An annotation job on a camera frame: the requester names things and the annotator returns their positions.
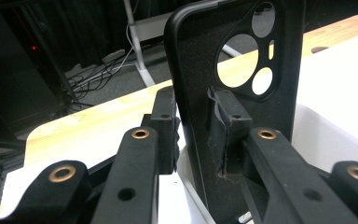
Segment white board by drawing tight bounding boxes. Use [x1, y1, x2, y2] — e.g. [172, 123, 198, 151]
[0, 29, 358, 220]

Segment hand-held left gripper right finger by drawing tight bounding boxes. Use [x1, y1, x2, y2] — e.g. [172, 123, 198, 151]
[206, 87, 358, 224]

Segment wooden table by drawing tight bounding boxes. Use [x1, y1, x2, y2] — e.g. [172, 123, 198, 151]
[24, 14, 358, 166]

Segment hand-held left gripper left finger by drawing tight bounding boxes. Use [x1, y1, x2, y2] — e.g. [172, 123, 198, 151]
[91, 86, 182, 224]

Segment white metal stand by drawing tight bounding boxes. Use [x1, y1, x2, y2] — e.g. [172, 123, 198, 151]
[122, 0, 243, 88]

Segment bundle of floor cables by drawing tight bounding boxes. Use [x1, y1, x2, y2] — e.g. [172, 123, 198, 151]
[64, 24, 138, 107]

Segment black phone case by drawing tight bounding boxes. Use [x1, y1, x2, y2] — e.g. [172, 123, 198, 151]
[163, 0, 307, 224]

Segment white plastic bin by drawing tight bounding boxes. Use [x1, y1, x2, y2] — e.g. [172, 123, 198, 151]
[175, 104, 358, 224]

